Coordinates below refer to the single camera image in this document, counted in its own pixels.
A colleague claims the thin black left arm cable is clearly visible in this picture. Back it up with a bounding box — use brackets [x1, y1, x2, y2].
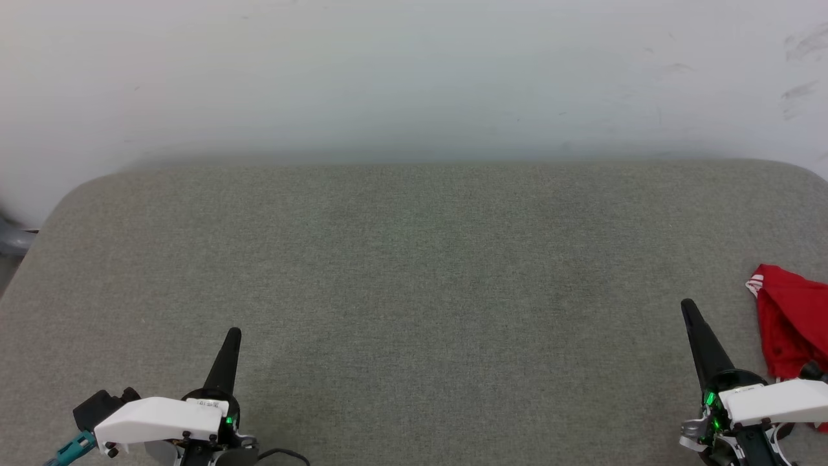
[257, 448, 312, 466]

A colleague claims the teal left camera cable connector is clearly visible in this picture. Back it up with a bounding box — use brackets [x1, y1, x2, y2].
[44, 430, 98, 466]

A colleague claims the grey rounded object beside sofa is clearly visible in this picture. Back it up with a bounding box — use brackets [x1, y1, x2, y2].
[0, 212, 39, 258]

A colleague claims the red basketball jersey white trim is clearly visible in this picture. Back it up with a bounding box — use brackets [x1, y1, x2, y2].
[745, 263, 828, 433]

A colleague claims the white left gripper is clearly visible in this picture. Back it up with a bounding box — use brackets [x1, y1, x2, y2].
[93, 327, 243, 455]

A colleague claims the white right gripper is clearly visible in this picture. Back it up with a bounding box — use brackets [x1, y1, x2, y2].
[680, 298, 828, 431]

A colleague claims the grey fabric sofa cushion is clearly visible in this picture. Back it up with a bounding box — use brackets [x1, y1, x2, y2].
[0, 159, 828, 466]

